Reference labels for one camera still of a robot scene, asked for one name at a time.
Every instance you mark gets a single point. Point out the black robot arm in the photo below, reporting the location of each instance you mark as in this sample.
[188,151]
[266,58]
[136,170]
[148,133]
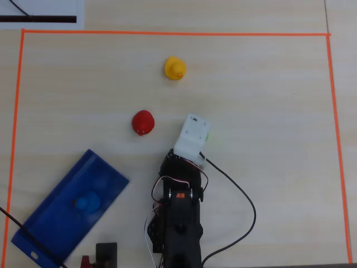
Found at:
[182,231]

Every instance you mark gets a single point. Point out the white camera box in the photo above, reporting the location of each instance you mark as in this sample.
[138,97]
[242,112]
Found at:
[192,136]

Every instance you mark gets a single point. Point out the paper with black bar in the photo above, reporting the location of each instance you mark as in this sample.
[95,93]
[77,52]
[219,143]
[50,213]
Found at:
[42,14]

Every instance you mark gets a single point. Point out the orange tape frame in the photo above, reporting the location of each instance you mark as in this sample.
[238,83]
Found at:
[167,33]

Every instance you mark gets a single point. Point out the black base block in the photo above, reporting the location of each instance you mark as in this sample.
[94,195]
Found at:
[106,254]

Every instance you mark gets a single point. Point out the blue plastic box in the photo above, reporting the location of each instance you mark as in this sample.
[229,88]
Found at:
[69,201]

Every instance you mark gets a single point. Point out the blue rubber duck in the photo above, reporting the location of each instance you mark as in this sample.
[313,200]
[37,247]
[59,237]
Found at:
[89,203]

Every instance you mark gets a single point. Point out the red rubber duck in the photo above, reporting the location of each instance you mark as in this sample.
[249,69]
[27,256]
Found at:
[143,121]

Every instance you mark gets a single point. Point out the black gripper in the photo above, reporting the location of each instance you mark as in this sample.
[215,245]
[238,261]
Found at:
[170,159]

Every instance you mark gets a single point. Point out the yellow rubber duck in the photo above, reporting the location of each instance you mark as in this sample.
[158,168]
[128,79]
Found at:
[175,68]

